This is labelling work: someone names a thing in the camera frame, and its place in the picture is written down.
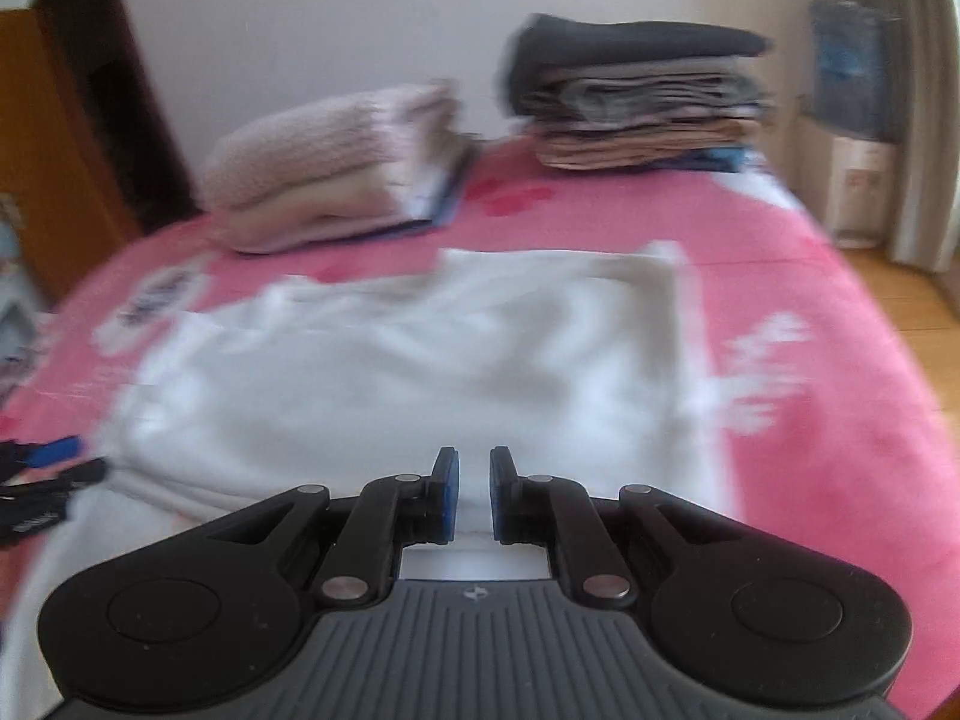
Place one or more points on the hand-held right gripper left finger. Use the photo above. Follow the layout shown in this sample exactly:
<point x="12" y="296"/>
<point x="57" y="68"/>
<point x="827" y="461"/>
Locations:
<point x="448" y="495"/>

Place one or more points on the beige curtain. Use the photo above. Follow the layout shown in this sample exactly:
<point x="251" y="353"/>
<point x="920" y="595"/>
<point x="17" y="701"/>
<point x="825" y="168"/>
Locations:
<point x="922" y="90"/>

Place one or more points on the beige folded garment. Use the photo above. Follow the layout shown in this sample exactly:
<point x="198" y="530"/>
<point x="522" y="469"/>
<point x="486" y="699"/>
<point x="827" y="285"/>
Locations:
<point x="315" y="214"/>

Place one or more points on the stack of folded pink clothes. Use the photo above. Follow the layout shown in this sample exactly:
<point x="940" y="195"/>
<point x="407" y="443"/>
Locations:
<point x="442" y="214"/>

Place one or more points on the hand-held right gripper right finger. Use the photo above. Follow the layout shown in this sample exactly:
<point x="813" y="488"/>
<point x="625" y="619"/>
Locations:
<point x="496" y="495"/>

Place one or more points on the brown wooden door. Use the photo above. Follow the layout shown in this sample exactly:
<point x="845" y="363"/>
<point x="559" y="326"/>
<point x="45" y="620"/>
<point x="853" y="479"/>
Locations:
<point x="127" y="90"/>

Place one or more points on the pink checked folded sweater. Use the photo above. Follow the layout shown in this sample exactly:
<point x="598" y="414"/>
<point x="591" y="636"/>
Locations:
<point x="315" y="142"/>

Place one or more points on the white sweatshirt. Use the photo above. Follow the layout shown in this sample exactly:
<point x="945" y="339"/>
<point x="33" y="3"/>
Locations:
<point x="375" y="375"/>

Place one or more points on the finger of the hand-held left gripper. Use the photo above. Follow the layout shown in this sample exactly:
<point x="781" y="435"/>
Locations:
<point x="56" y="451"/>
<point x="82" y="472"/>

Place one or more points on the stack of dark folded clothes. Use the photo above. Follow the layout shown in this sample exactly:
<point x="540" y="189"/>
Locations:
<point x="637" y="90"/>

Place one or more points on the white water dispenser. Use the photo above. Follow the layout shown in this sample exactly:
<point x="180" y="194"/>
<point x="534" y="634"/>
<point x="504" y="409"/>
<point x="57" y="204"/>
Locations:
<point x="855" y="187"/>

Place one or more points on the pink floral blanket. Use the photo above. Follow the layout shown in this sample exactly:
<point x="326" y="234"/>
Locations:
<point x="825" y="427"/>

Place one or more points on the blue water bottle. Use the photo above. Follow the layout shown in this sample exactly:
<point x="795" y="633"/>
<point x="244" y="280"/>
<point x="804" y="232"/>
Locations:
<point x="851" y="67"/>

